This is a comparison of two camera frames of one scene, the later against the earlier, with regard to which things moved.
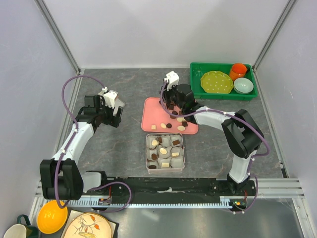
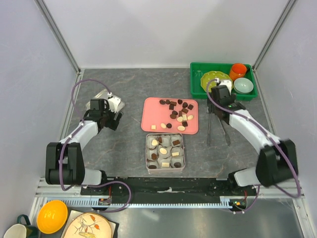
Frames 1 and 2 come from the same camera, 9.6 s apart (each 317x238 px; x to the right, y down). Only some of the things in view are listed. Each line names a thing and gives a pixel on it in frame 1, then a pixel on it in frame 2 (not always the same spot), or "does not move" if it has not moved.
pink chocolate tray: [155, 120] does not move
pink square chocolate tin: [165, 152] does not move
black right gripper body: [170, 96] to [209, 108]
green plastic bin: [198, 70] does not move
